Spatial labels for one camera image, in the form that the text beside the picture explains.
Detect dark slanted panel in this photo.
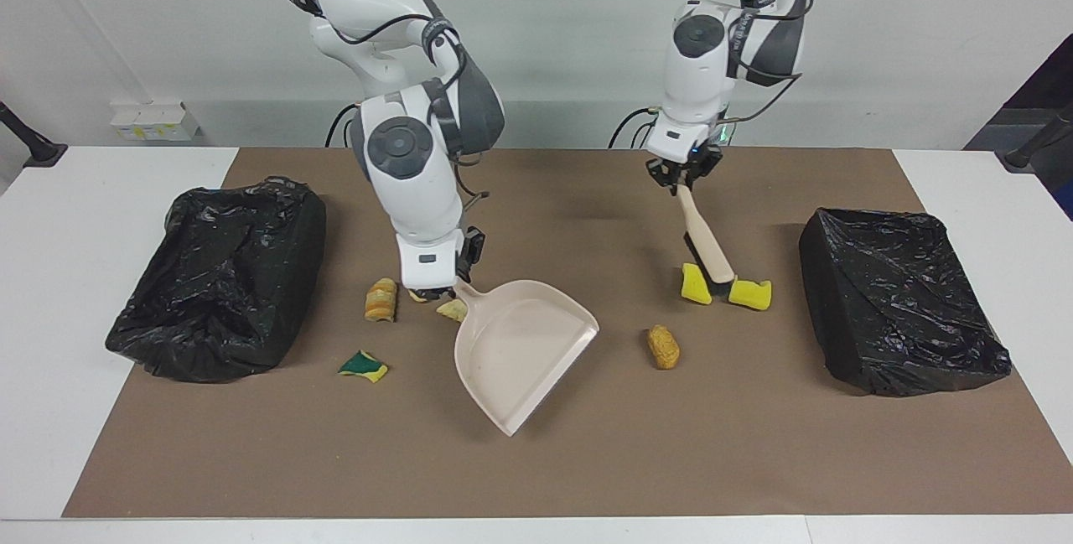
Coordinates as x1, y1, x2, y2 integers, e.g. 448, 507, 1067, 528
964, 31, 1073, 222

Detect crumpled black bag trash bin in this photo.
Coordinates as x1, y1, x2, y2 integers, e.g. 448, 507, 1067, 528
105, 176, 328, 384

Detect black left base cable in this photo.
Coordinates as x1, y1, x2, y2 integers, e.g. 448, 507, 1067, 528
608, 106, 665, 149

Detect boxy black bag trash bin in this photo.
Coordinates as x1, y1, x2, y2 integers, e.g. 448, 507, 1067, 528
798, 208, 1013, 397

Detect notched yellow sponge piece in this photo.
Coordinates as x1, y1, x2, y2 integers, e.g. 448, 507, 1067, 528
727, 277, 773, 312

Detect green and yellow sponge piece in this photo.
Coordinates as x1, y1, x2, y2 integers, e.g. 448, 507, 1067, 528
338, 350, 390, 384

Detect black base cable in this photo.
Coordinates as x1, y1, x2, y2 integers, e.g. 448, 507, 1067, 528
325, 101, 363, 148
608, 106, 665, 149

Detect beige hand brush black bristles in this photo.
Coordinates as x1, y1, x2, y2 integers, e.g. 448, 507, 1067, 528
676, 184, 738, 287

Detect black stand leg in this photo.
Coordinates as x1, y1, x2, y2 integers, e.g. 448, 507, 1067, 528
996, 104, 1073, 172
0, 100, 69, 168

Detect brown paper table mat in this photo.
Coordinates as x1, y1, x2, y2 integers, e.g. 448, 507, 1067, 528
63, 148, 1073, 520

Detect brown cork-textured lump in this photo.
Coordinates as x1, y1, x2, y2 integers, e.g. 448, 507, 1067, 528
646, 325, 682, 370

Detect dark right arm cable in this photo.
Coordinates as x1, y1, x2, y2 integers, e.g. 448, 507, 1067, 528
281, 0, 494, 270

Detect white wall power box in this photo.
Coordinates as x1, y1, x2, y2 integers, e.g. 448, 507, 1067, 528
109, 100, 203, 143

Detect black right base cable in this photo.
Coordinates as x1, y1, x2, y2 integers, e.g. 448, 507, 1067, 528
325, 101, 363, 148

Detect orange striped bread piece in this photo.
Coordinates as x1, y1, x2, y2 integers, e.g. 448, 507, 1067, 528
365, 277, 398, 323

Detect beige plastic dustpan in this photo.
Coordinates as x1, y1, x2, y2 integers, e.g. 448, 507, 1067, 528
453, 278, 601, 438

